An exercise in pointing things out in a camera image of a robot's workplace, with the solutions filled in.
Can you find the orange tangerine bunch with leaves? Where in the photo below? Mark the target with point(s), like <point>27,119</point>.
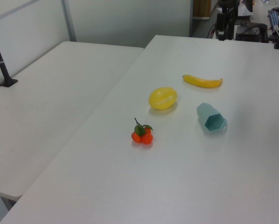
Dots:
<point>142,136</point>

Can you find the grey partition frame post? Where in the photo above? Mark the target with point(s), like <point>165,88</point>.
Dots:
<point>69,19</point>

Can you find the black Franka gripper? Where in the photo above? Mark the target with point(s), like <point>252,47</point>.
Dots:
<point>226,4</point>

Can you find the yellow banana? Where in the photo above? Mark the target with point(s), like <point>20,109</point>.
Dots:
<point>201,81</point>

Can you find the black computer mouse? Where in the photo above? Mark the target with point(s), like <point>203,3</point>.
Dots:
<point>277,9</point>

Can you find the yellow melon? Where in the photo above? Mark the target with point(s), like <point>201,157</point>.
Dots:
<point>162,98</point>

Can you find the light teal hexagonal mug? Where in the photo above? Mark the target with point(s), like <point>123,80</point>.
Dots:
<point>210,119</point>

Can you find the blue keyboard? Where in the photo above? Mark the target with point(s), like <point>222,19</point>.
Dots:
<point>276,16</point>

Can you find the brown wooden cabinet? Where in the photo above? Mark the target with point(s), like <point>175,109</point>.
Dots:
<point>201,8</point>

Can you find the black equipment box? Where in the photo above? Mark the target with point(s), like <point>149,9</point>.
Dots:
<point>251,32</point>

